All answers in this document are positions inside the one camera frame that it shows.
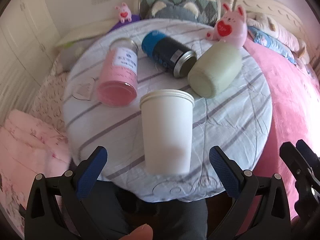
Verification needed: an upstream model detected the white paper cup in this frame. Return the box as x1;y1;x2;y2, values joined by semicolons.
140;89;195;176

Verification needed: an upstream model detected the pale green ceramic cup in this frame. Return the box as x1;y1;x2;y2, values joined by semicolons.
188;41;242;98

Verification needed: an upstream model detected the bare fingertip at bottom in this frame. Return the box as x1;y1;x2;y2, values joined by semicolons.
119;224;153;240

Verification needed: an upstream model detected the pink fleece blanket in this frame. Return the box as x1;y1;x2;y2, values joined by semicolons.
243;38;320;221

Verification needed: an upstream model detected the pink folded quilt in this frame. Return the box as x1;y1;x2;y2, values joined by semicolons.
1;109;71;234

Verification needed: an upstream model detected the striped white round tablecloth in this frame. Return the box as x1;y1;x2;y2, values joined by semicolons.
63;19;272;202

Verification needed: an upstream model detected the heart patterned bed sheet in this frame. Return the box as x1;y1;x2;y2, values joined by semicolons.
28;54;68;132

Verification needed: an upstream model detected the blue patterned pillow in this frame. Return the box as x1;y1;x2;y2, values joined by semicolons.
247;26;297;65

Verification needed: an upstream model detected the pink bottle with white label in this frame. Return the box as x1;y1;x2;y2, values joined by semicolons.
97;37;138;107

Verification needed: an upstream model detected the beige plush toy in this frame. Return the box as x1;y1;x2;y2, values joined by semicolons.
247;12;309;59

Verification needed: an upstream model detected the grey flowered pillow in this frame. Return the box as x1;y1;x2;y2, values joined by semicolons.
57;42;86;73

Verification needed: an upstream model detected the large pink bunny plush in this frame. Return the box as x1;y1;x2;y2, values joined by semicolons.
206;3;247;49

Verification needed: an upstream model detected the blue and black can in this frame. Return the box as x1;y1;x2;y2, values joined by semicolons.
142;30;197;79

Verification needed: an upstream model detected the cream wooden headboard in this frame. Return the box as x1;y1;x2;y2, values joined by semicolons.
229;0;319;68

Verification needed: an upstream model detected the white wardrobe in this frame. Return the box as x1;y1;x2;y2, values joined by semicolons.
1;0;60;122

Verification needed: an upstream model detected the cream bedside shelf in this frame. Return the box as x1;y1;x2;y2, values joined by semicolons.
55;19;118;48

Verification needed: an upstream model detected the green diamond patterned cushion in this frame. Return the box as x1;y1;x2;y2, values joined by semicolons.
136;0;221;27

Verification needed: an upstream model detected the purple cushion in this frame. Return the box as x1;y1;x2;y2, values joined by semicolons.
108;15;141;33

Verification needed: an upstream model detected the small pink bunny plush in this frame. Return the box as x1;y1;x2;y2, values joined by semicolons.
115;2;132;23

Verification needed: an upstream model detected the grey cat plush pillow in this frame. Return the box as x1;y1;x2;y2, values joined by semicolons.
146;1;201;22

